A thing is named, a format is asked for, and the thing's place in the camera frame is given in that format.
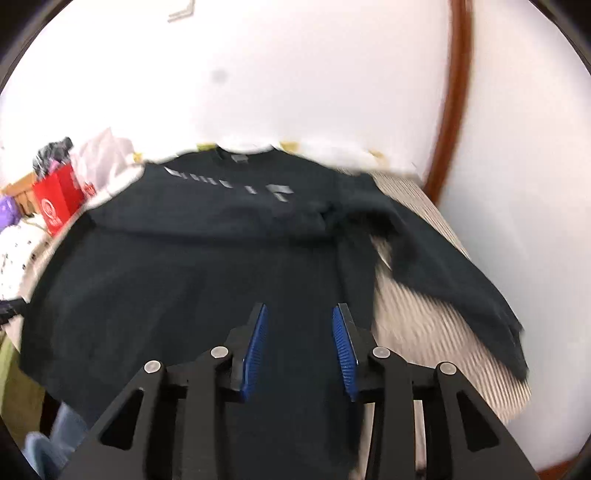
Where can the white wall hook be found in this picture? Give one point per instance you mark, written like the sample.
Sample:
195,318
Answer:
181,11

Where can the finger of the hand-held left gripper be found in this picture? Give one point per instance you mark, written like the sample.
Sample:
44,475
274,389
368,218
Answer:
11,308

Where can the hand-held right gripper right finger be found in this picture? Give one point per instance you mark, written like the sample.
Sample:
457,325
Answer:
344,350

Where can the white sheet with yellow print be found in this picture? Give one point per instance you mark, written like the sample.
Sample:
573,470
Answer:
341,154

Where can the grey striped bed cover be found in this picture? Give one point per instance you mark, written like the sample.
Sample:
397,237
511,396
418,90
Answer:
415,323

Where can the black sweater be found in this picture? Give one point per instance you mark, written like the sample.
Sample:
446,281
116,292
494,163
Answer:
207,258

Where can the green bed sheet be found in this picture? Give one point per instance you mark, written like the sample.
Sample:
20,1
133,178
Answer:
18,392

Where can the blue denim cloth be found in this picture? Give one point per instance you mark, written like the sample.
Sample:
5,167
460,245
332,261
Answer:
51,443

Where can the white plastic shopping bag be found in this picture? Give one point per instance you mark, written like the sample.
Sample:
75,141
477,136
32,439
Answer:
104,152

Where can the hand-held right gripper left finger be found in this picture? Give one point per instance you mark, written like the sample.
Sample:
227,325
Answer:
256,350

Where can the purple object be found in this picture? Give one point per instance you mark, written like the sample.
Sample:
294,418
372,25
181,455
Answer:
7,214

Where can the red paper bag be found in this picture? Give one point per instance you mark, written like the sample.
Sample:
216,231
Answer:
57,198

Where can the brown wooden door frame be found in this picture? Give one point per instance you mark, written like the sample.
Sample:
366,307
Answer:
455,92

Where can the dark patterned cloth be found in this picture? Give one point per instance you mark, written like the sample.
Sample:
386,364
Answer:
51,154

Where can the white floral pillow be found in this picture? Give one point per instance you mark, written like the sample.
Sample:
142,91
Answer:
18,258

